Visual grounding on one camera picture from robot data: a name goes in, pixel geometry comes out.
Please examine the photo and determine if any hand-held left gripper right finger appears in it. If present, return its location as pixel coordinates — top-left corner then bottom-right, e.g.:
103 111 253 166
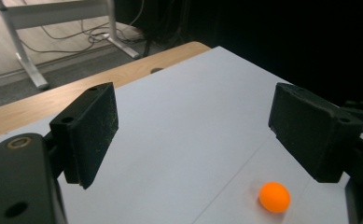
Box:
268 82 363 184

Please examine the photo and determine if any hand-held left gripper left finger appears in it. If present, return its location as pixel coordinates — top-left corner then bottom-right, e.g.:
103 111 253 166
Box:
49 81 119 190

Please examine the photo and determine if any black curtain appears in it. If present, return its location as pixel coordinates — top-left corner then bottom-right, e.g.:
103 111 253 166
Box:
113 0 363 108

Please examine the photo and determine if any wooden table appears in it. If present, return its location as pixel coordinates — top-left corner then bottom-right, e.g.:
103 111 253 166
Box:
0 41 212 141

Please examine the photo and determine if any tangle of floor cables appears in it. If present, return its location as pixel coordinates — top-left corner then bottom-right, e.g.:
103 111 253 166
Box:
20 0 147 54

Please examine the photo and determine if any white table board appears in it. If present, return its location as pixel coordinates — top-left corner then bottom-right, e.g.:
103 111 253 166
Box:
0 46 363 224

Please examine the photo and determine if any white desk frame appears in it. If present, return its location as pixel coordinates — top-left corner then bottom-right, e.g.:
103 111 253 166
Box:
0 0 142 91

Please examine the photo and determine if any orange ball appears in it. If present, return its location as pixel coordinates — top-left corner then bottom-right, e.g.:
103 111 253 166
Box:
258 181 292 215

